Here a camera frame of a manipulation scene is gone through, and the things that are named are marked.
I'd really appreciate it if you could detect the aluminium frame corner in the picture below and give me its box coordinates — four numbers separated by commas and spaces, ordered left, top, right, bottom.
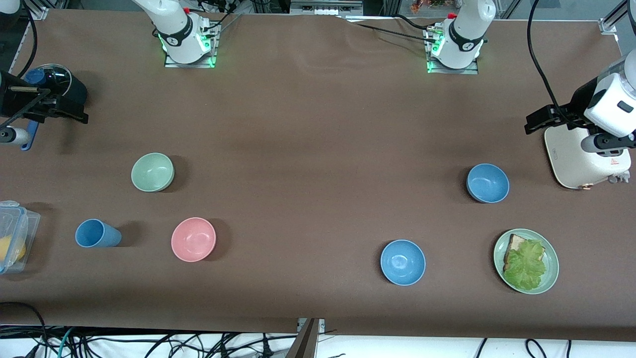
599, 0, 629, 35
22, 0, 50, 20

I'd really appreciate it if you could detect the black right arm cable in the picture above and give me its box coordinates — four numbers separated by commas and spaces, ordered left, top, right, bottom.
20, 4, 39, 80

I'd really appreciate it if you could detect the green lettuce leaf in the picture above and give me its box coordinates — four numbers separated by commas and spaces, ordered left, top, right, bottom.
503, 240, 547, 291

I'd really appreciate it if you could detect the white bread slice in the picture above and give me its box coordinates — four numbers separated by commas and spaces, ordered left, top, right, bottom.
503, 234, 530, 272

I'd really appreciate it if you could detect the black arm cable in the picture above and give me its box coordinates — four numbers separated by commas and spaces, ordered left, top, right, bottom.
20, 4, 39, 80
527, 0, 572, 125

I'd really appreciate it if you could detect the blue cup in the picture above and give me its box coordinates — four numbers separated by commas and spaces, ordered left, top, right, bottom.
75, 219, 122, 248

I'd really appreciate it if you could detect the pink bowl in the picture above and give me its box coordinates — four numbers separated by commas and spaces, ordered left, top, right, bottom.
171, 217, 217, 263

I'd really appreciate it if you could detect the brown table cloth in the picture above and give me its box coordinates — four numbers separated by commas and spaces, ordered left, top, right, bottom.
0, 9, 636, 342

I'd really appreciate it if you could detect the blue bowl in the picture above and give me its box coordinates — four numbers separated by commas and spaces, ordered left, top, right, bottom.
467, 164, 510, 203
381, 240, 426, 286

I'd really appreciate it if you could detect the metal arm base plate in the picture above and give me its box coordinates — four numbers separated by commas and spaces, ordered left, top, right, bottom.
164, 25, 217, 69
426, 27, 479, 75

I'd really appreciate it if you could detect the green bowl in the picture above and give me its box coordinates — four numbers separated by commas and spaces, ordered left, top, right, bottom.
131, 153, 175, 192

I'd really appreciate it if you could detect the clear plastic container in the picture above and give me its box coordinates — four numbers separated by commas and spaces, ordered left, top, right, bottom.
0, 200, 41, 275

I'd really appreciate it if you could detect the glass lid blue knob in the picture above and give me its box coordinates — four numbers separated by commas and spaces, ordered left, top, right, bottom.
24, 64, 73, 96

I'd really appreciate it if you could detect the black pot blue handle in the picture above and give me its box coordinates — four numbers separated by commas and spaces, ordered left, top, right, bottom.
21, 64, 88, 151

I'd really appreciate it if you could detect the cream toaster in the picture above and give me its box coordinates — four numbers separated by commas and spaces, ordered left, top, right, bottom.
544, 124, 633, 190

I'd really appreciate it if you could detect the black cable on cloth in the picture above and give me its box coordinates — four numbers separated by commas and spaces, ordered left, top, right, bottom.
343, 15, 434, 43

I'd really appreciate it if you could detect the teal floor cable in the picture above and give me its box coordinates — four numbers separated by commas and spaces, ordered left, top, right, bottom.
58, 327, 76, 358

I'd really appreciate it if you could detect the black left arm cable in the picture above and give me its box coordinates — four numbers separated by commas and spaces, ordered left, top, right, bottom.
527, 0, 572, 125

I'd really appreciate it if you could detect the metal table edge bracket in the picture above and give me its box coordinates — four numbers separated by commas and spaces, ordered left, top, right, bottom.
286, 318, 326, 358

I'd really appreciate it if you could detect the yellow fruit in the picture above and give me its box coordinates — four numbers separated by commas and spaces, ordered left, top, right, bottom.
0, 236, 25, 264

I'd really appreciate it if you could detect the black floor cable loop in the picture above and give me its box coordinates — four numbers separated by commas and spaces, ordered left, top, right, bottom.
0, 301, 49, 358

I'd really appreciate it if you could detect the green plate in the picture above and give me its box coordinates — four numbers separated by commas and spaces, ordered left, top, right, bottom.
493, 229, 559, 295

